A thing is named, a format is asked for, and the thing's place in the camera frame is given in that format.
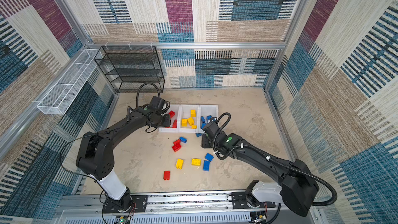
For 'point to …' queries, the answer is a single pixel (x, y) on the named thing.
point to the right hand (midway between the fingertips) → (207, 141)
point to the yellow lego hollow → (193, 113)
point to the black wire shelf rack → (132, 69)
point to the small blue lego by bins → (198, 135)
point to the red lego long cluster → (174, 124)
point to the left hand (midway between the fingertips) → (168, 120)
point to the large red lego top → (171, 113)
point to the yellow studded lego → (196, 162)
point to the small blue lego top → (182, 139)
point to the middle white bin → (185, 113)
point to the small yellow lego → (194, 126)
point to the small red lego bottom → (167, 175)
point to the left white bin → (175, 109)
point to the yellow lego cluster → (190, 121)
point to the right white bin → (205, 110)
